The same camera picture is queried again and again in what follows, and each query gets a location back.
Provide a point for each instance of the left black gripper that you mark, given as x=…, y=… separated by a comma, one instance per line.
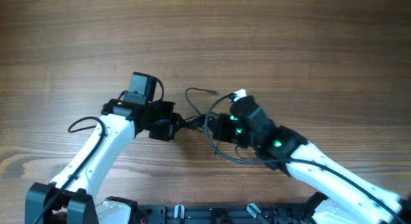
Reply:
x=167, y=133

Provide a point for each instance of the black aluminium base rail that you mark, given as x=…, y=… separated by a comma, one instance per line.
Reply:
x=287, y=213

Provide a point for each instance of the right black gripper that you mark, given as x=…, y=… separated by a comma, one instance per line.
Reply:
x=221, y=132

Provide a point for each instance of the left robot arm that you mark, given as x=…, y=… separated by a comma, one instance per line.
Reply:
x=69, y=197

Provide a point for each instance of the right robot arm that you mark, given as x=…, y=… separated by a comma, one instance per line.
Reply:
x=248, y=136

